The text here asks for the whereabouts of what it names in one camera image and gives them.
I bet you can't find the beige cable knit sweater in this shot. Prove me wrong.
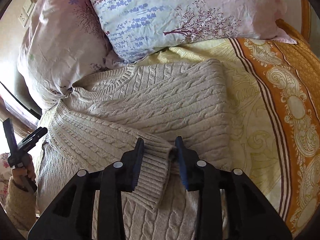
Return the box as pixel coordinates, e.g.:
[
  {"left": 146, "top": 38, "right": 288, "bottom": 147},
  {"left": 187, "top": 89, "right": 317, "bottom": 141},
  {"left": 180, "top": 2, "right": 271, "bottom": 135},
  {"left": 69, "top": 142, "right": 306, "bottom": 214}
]
[{"left": 37, "top": 59, "right": 232, "bottom": 239}]

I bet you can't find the cream fleece sleeve forearm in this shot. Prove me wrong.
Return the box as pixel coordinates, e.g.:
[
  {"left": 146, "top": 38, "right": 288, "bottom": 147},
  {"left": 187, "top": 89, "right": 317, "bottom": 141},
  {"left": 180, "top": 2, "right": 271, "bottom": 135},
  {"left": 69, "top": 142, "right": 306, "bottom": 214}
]
[{"left": 5, "top": 177, "right": 36, "bottom": 233}]

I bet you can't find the person's left hand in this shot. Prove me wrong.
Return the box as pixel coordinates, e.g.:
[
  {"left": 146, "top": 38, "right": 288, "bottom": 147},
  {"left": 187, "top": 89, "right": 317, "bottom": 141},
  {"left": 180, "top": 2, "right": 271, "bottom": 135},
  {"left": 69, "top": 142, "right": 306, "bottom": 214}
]
[{"left": 11, "top": 154, "right": 36, "bottom": 187}]

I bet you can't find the floral pajama cloth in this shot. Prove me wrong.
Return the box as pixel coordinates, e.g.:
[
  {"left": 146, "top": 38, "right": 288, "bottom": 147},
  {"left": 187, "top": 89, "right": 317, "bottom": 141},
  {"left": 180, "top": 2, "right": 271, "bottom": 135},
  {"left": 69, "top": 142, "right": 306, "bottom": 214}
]
[{"left": 0, "top": 153, "right": 11, "bottom": 207}]

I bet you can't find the black nightstand top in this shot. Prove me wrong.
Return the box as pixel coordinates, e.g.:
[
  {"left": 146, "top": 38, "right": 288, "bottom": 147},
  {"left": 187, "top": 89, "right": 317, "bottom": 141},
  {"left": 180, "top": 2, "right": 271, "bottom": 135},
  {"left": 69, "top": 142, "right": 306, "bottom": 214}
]
[{"left": 0, "top": 81, "right": 42, "bottom": 120}]

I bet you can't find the pink floral pillow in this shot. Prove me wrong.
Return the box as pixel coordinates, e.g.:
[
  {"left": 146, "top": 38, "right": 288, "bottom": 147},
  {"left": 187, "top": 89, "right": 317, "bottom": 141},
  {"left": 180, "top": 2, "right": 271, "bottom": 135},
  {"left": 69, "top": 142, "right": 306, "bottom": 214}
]
[{"left": 17, "top": 0, "right": 122, "bottom": 110}]

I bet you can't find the yellow orange patterned bedspread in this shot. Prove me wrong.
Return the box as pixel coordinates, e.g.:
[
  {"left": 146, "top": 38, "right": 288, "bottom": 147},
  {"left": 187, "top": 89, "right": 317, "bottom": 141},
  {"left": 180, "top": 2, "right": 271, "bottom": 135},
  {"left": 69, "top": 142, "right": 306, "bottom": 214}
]
[{"left": 140, "top": 20, "right": 319, "bottom": 238}]

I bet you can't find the white floral pillow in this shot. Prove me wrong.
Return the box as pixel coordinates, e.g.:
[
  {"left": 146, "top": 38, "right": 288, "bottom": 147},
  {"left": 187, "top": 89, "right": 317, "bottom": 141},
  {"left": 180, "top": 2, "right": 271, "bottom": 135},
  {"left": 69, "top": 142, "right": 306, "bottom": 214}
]
[{"left": 90, "top": 0, "right": 295, "bottom": 62}]

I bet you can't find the wooden window frame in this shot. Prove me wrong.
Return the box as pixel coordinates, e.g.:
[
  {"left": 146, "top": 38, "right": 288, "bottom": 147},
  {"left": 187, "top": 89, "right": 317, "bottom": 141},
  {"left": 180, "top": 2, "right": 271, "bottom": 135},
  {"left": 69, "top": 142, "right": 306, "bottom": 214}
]
[{"left": 1, "top": 98, "right": 37, "bottom": 137}]

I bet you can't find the white wall switch socket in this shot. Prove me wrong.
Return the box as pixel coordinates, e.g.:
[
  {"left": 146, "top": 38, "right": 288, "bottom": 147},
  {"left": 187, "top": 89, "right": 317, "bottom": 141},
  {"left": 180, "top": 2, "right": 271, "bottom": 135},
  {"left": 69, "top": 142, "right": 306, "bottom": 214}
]
[{"left": 18, "top": 0, "right": 36, "bottom": 28}]

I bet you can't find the wooden headboard frame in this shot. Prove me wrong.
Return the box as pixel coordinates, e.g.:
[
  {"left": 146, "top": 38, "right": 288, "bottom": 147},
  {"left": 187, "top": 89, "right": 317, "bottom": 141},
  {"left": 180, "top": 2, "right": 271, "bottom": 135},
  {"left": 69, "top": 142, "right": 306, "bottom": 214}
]
[{"left": 300, "top": 0, "right": 317, "bottom": 43}]

